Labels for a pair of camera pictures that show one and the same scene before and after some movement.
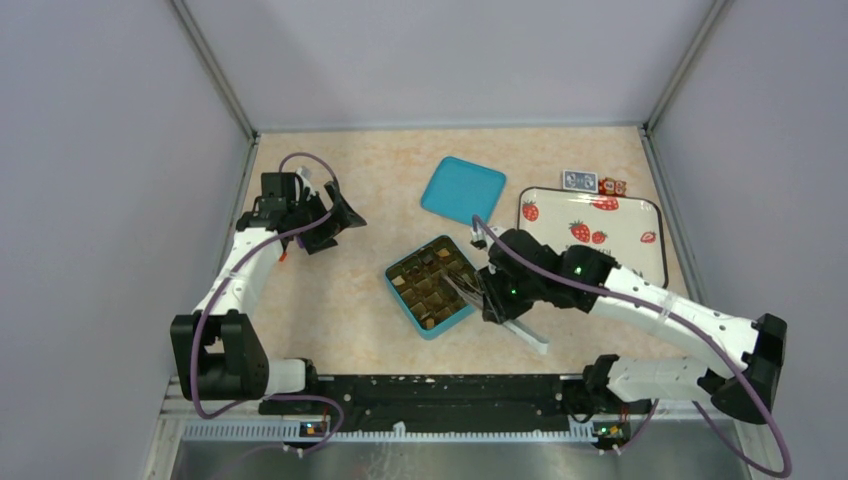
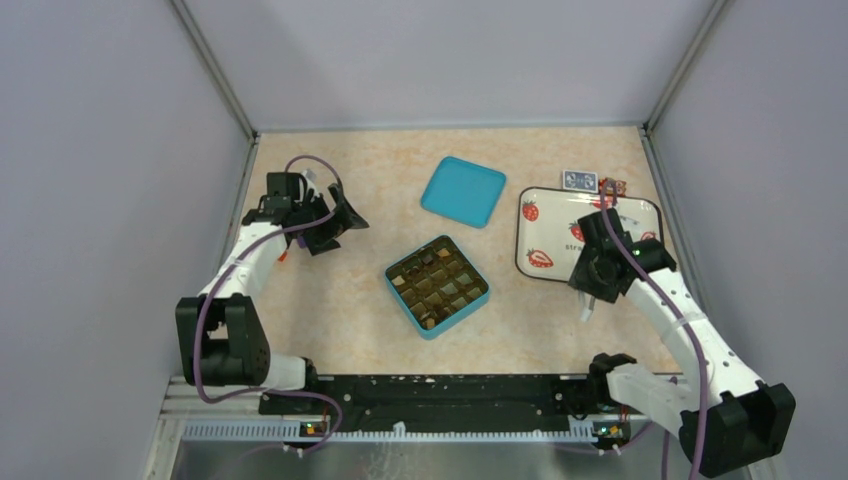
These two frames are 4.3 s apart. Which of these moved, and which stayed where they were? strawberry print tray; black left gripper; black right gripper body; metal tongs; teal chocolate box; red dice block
Moved: black right gripper body; metal tongs
Stayed: black left gripper; red dice block; teal chocolate box; strawberry print tray
